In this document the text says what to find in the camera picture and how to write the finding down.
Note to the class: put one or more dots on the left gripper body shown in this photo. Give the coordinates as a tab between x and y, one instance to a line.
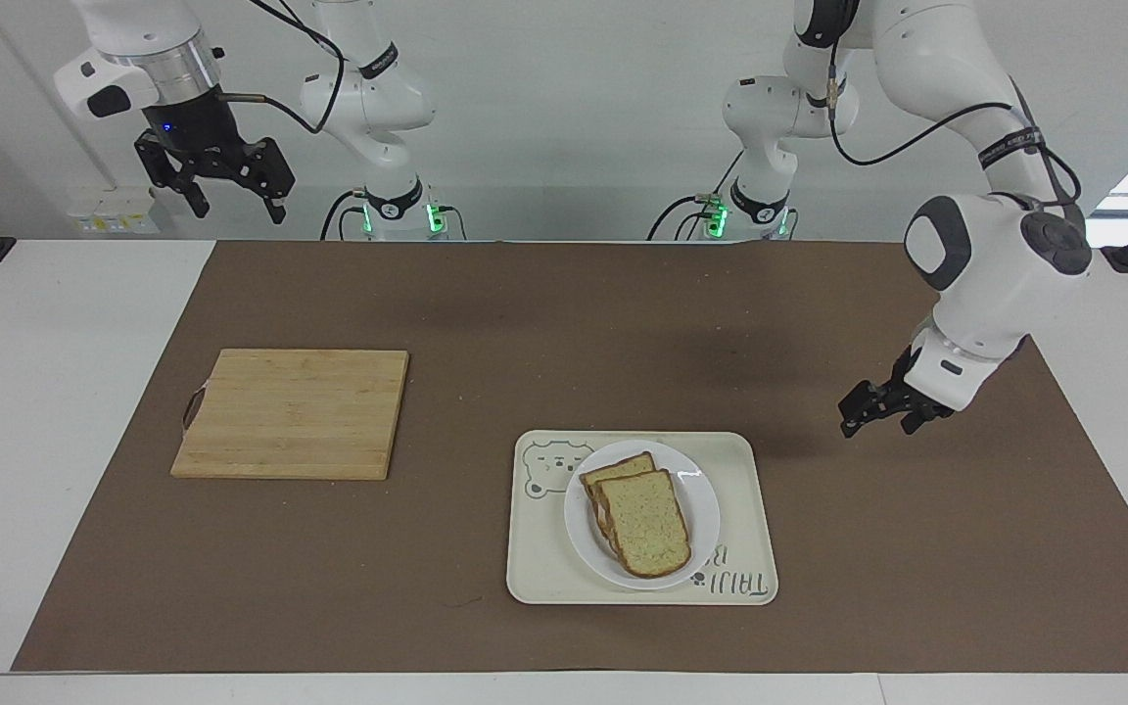
905	370

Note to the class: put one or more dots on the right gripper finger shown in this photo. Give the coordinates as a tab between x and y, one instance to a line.
172	166
268	171

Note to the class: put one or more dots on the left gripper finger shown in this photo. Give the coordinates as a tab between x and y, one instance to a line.
869	403
921	413

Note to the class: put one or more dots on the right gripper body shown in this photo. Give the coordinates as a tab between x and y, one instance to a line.
190	122

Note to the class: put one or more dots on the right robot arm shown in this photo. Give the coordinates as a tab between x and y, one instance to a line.
378	98

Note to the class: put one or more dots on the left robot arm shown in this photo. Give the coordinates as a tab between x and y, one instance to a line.
1005	284

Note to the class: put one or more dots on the white round plate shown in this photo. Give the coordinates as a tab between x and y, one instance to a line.
706	514

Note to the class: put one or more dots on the wooden cutting board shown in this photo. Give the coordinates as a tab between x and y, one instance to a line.
295	411

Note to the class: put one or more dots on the bread slice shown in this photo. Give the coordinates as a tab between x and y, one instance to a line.
613	468
647	524

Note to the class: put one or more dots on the cream tray with bear print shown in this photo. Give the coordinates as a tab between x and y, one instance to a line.
544	558

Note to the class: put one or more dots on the white wall socket strip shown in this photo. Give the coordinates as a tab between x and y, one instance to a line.
114	215

